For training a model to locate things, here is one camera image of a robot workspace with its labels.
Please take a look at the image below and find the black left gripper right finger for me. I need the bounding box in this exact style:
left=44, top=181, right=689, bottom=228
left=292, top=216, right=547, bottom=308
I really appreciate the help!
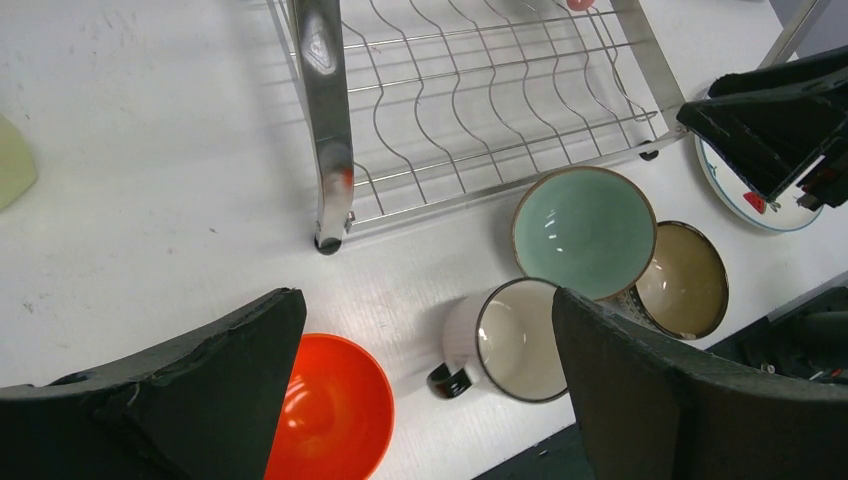
left=552, top=288, right=847, bottom=479

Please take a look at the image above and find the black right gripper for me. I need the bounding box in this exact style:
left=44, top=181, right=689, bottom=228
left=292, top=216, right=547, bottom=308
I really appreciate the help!
left=677, top=46, right=847, bottom=211

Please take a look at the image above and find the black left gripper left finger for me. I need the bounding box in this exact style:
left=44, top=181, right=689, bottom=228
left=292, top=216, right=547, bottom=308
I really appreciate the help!
left=1, top=288, right=307, bottom=479

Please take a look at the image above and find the mint green bowl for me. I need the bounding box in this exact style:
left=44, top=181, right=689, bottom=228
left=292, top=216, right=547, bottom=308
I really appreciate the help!
left=511, top=166, right=658, bottom=300

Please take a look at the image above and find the pink mug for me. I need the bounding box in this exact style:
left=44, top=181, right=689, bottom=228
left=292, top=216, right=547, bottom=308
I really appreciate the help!
left=566, top=0, right=595, bottom=12

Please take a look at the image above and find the stainless steel dish rack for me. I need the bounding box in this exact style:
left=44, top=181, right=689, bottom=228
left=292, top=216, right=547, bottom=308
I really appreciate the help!
left=268, top=1, right=684, bottom=255

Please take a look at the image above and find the beige bowl dark rim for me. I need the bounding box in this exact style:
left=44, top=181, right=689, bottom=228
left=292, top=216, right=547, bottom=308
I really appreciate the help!
left=610, top=220, right=730, bottom=341

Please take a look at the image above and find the orange plastic bowl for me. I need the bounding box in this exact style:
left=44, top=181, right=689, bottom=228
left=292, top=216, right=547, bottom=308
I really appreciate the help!
left=264, top=333, right=395, bottom=479

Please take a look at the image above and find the white ribbed mug black rim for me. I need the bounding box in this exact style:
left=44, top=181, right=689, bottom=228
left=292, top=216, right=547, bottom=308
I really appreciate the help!
left=427, top=278, right=568, bottom=404

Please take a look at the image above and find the light green mug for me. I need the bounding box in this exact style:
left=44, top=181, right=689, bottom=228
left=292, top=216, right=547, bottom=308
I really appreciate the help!
left=1, top=116, right=38, bottom=209

